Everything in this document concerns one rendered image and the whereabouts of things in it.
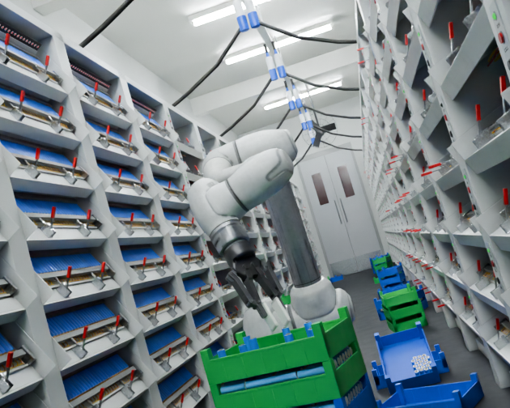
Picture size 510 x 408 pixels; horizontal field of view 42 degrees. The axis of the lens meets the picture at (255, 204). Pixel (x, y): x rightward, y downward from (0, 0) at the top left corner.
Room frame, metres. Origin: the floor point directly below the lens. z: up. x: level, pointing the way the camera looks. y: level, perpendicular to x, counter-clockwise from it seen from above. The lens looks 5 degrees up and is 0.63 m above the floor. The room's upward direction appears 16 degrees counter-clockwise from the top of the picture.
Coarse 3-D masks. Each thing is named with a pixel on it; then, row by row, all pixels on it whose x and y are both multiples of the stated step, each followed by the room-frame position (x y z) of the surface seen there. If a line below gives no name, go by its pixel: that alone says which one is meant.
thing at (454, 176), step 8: (448, 152) 2.28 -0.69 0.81; (440, 160) 2.29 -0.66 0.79; (456, 160) 1.70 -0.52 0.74; (432, 168) 2.29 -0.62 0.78; (456, 168) 1.78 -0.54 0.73; (432, 176) 2.29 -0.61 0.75; (440, 176) 2.29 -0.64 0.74; (448, 176) 1.98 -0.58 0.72; (456, 176) 1.87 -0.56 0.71; (440, 184) 2.23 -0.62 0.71; (448, 184) 2.08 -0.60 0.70; (456, 184) 1.96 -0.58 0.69
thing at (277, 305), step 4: (276, 300) 1.64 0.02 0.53; (272, 304) 1.66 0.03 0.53; (276, 304) 1.65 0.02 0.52; (280, 304) 1.64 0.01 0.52; (276, 308) 1.65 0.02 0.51; (280, 308) 1.64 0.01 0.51; (276, 312) 1.65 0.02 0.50; (280, 312) 1.64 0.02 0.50; (284, 312) 1.63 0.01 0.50; (280, 316) 1.64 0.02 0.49; (284, 316) 1.63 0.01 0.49; (288, 316) 1.63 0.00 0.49; (280, 320) 1.65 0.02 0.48; (284, 320) 1.63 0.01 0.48; (288, 320) 1.62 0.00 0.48; (284, 324) 1.64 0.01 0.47
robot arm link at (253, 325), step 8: (248, 312) 2.35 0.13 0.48; (256, 312) 2.33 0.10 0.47; (272, 312) 2.33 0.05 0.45; (288, 312) 2.33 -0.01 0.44; (248, 320) 2.34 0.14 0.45; (256, 320) 2.32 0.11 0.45; (264, 320) 2.32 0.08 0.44; (248, 328) 2.34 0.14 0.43; (256, 328) 2.32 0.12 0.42; (264, 328) 2.31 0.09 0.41; (280, 328) 2.31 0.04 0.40; (256, 336) 2.32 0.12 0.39
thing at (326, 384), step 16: (352, 352) 1.57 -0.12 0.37; (352, 368) 1.50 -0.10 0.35; (288, 384) 1.45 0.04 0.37; (304, 384) 1.43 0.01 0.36; (320, 384) 1.42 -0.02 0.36; (336, 384) 1.40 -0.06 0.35; (352, 384) 1.48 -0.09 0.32; (224, 400) 1.51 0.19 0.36; (240, 400) 1.50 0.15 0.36; (256, 400) 1.48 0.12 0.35; (272, 400) 1.47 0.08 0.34; (288, 400) 1.45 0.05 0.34; (304, 400) 1.43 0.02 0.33; (320, 400) 1.42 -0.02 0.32
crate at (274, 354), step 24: (240, 336) 1.68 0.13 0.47; (264, 336) 1.68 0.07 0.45; (312, 336) 1.41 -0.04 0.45; (336, 336) 1.47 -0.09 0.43; (216, 360) 1.51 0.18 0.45; (240, 360) 1.49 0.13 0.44; (264, 360) 1.46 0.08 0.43; (288, 360) 1.44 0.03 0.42; (312, 360) 1.42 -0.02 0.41; (216, 384) 1.52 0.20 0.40
